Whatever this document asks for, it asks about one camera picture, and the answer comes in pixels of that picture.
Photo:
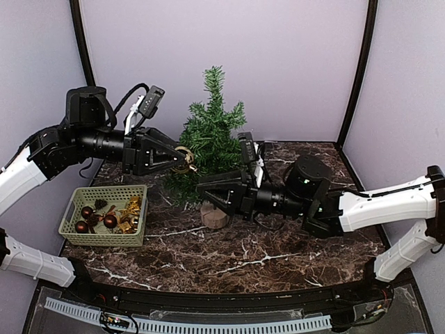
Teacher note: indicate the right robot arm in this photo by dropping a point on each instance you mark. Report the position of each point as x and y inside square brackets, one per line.
[328, 212]

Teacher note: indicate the black frame post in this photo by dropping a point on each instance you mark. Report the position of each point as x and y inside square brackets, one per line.
[77, 22]
[360, 71]

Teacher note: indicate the green perforated plastic basket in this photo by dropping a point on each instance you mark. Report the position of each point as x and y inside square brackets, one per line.
[128, 203]

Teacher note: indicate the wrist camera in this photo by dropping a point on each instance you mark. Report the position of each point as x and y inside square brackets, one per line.
[144, 108]
[252, 158]

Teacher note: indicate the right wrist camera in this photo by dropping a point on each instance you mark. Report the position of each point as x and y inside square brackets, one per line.
[252, 158]

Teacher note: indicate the brown pine cone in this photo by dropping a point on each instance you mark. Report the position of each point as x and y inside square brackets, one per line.
[100, 204]

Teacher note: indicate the small green christmas tree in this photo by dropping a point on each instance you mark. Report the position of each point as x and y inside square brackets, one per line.
[208, 134]

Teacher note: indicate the black front rail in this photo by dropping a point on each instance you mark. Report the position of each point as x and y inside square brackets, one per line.
[338, 298]

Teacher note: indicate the gold gift box ornament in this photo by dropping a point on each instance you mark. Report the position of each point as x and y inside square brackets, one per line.
[126, 228]

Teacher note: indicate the left black frame post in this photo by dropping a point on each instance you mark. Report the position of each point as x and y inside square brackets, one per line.
[77, 22]

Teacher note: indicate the white slotted cable duct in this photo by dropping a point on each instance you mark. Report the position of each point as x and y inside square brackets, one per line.
[112, 322]

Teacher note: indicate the brown ball ornament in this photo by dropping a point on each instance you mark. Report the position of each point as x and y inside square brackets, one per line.
[86, 212]
[110, 221]
[81, 227]

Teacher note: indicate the round wooden tree base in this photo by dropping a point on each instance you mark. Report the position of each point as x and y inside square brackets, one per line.
[213, 217]

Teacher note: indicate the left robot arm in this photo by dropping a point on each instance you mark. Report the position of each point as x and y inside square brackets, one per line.
[46, 154]

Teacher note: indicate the right black frame post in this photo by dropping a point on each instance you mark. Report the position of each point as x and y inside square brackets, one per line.
[360, 71]

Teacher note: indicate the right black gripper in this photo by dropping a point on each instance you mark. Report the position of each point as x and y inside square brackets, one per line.
[238, 195]

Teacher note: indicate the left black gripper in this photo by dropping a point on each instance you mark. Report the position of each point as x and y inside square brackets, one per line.
[140, 149]

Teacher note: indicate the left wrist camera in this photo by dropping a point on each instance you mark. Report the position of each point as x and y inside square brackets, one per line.
[144, 108]

